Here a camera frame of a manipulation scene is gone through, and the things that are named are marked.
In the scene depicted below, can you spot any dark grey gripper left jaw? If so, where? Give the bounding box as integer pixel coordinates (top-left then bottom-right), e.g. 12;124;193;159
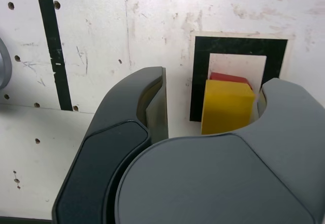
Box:
51;66;170;224

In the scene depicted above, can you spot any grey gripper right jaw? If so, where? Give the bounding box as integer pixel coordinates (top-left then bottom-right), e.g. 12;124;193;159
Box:
114;77;325;224

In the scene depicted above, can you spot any yellow cube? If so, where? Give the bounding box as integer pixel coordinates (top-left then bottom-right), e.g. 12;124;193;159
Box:
201;79;255;136

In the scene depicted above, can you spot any red cube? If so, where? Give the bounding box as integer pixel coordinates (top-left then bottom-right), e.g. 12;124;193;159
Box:
209;72;255;90

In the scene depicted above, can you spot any black tape square outline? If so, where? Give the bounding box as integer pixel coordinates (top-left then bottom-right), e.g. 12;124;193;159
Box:
189;36;289;123

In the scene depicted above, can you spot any black tape strip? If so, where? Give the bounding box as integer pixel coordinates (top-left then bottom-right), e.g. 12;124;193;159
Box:
38;0;74;112

